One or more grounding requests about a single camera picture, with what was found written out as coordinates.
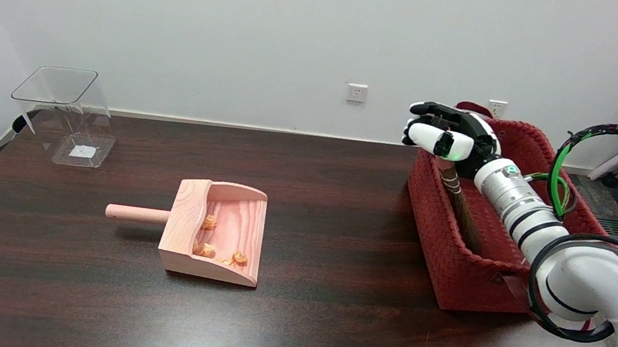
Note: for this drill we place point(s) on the red-brown woven basket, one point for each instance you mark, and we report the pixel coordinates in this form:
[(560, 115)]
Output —
[(451, 262)]

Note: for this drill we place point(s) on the black object behind table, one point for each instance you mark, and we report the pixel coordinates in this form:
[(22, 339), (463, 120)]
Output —
[(23, 122)]

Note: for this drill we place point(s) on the clear plastic bin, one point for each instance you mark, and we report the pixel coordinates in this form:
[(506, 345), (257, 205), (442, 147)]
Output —
[(78, 110)]

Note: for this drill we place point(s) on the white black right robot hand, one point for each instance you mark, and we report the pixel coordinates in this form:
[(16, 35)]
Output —
[(437, 139)]

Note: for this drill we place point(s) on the orange crumpled paper scrap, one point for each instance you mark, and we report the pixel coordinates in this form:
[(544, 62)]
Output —
[(206, 250), (240, 257), (210, 222)]

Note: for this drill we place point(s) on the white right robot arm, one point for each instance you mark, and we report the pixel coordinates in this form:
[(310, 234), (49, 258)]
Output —
[(585, 278)]

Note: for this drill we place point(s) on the small brown straw broom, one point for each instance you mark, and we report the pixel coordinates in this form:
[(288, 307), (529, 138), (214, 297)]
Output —
[(466, 216)]

